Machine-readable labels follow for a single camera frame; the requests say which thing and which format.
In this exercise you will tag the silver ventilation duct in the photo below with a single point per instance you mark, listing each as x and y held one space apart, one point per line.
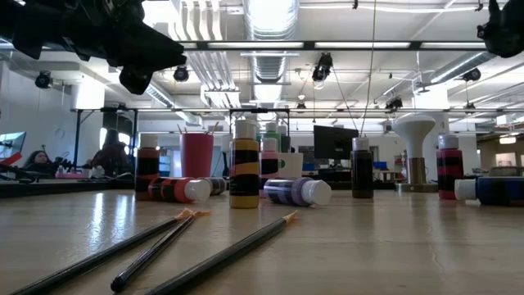
270 69

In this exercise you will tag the small yellow ochre paint bottle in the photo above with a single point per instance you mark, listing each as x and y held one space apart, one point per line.
244 164

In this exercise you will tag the small purple paint bottle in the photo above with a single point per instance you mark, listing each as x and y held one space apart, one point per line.
286 191

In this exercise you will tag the large dark grey paint bottle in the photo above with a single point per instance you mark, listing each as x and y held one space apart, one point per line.
285 143

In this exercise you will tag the lit display screen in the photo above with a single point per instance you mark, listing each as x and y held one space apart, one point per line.
12 143

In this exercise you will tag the small blue paint bottle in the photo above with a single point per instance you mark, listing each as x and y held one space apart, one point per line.
495 190

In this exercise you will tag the black neighbouring station frame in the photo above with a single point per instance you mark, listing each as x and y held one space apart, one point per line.
77 139

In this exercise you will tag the black computer monitor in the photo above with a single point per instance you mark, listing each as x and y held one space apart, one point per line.
333 143

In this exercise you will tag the small crimson paint bottle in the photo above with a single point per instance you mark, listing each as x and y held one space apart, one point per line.
449 168

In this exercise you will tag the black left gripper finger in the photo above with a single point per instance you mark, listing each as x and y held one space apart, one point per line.
136 80
155 47

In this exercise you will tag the black aluminium table frame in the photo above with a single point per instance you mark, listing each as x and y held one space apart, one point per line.
41 189

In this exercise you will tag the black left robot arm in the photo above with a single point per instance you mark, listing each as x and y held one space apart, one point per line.
16 24

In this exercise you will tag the maroon plastic cup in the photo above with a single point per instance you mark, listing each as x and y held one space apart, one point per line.
196 155

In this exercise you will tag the pink tray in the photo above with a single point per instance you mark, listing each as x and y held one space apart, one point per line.
69 175

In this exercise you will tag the white mushroom table lamp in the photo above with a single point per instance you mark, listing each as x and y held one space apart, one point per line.
414 131

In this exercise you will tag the small red-orange paint bottle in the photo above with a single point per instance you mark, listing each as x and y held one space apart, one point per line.
176 190

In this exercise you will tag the black overhead beam with lights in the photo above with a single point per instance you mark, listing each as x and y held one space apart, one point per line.
309 45

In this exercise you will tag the large green paint bottle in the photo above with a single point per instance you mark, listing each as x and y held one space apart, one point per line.
273 134

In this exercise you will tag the white plastic bin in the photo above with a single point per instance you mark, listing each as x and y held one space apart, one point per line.
294 166

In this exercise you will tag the black ceiling spotlight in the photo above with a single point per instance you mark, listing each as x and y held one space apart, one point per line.
394 103
181 74
323 65
471 74
43 79

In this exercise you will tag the small dark brown paint bottle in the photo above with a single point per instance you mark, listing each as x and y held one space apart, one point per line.
362 172

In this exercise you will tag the small pink paint bottle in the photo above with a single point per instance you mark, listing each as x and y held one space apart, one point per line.
269 162

